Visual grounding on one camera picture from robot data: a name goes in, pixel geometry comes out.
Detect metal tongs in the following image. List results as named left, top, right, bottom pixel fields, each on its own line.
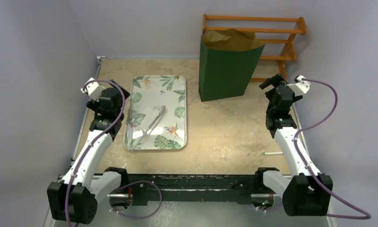
left=129, top=105, right=166, bottom=152

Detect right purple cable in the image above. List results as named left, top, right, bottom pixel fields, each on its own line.
left=256, top=78, right=372, bottom=220

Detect orange wooden shelf rack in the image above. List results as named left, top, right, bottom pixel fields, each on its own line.
left=202, top=14, right=308, bottom=79

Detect green white marker pen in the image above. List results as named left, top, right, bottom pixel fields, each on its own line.
left=262, top=152, right=283, bottom=156

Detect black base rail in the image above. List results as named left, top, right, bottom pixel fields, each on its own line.
left=110, top=174, right=278, bottom=209

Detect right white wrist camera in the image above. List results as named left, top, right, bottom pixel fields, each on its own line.
left=286, top=75, right=310, bottom=96

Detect green paper bag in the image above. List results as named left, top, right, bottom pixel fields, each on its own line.
left=198, top=29, right=265, bottom=102

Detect purple cable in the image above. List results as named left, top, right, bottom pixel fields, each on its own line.
left=256, top=78, right=372, bottom=220
left=65, top=79, right=163, bottom=227

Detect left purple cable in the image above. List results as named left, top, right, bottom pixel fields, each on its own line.
left=65, top=79, right=163, bottom=227

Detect leaf pattern serving tray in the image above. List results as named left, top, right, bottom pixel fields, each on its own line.
left=123, top=75, right=187, bottom=151

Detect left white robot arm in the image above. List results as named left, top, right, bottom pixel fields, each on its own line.
left=47, top=78, right=130, bottom=227

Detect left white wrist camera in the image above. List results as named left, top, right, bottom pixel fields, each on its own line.
left=80, top=78, right=105, bottom=102

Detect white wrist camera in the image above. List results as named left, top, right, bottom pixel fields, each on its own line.
left=80, top=78, right=105, bottom=102
left=286, top=75, right=310, bottom=96

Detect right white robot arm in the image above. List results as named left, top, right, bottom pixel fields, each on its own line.
left=254, top=73, right=333, bottom=216

